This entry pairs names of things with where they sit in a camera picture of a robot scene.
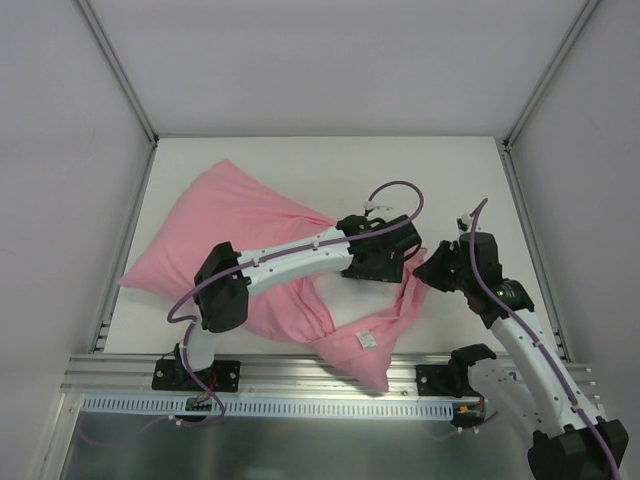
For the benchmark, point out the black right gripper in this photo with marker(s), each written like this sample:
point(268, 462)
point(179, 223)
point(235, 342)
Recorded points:
point(445, 267)

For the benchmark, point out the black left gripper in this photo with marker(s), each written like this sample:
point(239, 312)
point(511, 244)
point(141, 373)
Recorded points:
point(373, 267)

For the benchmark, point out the white pillow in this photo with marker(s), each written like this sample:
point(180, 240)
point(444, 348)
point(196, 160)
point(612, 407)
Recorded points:
point(348, 300)

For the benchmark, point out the pink pillowcase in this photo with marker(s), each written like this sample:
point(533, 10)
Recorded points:
point(225, 204)

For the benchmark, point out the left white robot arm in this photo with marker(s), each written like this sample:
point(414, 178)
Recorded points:
point(219, 300)

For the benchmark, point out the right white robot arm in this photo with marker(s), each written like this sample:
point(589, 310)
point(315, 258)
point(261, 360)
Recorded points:
point(569, 437)

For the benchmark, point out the white care label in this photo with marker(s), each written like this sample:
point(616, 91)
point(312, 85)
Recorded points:
point(366, 340)

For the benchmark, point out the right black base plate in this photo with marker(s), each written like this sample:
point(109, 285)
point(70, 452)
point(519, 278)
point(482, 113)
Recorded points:
point(438, 380)

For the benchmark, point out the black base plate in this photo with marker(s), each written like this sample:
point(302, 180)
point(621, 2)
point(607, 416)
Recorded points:
point(438, 380)
point(221, 376)

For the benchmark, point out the aluminium mounting rail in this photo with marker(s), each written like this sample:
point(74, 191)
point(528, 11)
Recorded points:
point(297, 376)

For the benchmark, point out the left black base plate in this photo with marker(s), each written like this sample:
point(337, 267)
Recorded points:
point(221, 376)

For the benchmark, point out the white slotted cable duct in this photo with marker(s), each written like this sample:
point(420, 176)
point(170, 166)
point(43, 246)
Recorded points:
point(270, 407)

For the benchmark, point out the right aluminium frame post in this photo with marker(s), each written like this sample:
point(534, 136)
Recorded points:
point(552, 69)

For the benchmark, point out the aluminium frame post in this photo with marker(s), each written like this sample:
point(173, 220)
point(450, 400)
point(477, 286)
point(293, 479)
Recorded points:
point(97, 31)
point(552, 69)

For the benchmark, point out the left aluminium frame post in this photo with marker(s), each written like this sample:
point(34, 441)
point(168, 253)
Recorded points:
point(97, 31)

